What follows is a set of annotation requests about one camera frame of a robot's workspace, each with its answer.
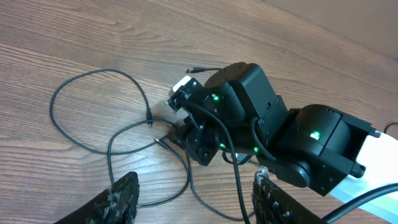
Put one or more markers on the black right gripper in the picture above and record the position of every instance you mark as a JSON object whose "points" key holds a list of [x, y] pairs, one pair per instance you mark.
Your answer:
{"points": [[200, 141]]}

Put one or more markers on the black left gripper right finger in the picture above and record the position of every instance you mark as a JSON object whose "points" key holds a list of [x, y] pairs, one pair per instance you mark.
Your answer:
{"points": [[273, 205]]}

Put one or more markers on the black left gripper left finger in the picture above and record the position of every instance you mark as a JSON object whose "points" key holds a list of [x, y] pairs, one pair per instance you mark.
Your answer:
{"points": [[115, 205]]}

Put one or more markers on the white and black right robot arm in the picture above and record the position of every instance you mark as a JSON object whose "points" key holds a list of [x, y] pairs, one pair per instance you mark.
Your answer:
{"points": [[318, 147]]}

